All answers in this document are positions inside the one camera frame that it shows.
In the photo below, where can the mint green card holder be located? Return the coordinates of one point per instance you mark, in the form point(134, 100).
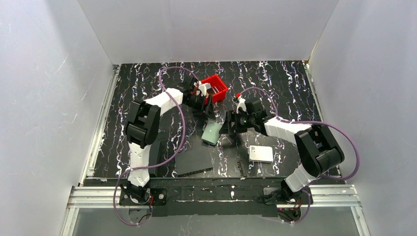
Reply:
point(211, 132)

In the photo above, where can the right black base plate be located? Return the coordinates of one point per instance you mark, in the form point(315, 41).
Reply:
point(277, 196)

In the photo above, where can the black flat plate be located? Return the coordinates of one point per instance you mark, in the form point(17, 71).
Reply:
point(193, 161)

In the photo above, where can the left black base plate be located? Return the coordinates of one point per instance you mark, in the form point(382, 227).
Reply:
point(156, 197)

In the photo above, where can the red plastic bin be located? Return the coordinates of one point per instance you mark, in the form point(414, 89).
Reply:
point(218, 88)

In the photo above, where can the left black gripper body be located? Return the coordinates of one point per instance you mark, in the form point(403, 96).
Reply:
point(206, 106)

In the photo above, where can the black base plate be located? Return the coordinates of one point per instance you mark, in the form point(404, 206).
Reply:
point(277, 196)
point(156, 197)

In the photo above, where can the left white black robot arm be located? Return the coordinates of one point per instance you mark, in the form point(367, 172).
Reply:
point(142, 127)

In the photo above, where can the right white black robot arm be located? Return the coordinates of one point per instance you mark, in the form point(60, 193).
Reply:
point(317, 148)

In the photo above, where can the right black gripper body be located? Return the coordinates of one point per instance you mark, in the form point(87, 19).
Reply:
point(233, 122)

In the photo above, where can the black rectangular block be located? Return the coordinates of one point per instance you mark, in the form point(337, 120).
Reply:
point(154, 158)

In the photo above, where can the white flat box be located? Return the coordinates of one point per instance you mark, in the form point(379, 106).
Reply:
point(262, 154)

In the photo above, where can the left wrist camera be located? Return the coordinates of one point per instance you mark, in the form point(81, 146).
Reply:
point(203, 89)

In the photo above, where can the small black comb strip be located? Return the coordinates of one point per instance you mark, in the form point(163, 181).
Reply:
point(241, 170)

